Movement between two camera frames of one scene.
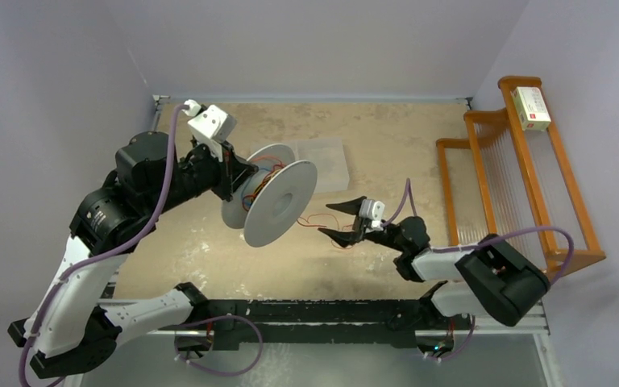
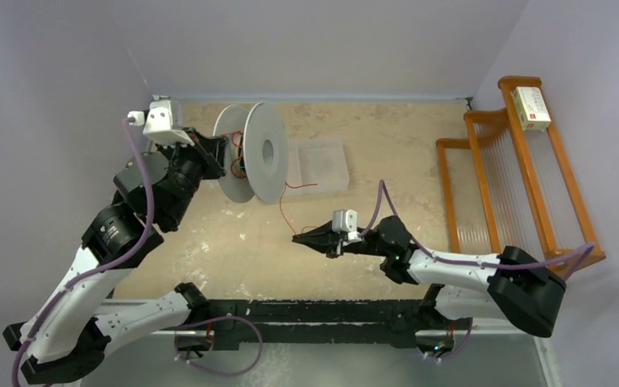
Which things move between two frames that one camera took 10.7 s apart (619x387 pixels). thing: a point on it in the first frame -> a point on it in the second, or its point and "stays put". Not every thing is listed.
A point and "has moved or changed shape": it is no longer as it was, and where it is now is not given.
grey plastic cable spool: (271, 202) -> (255, 157)
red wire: (246, 200) has moved or changed shape
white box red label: (533, 109) stays put
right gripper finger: (352, 205) -> (322, 238)
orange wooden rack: (509, 177) stays put
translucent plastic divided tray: (329, 158) stays put
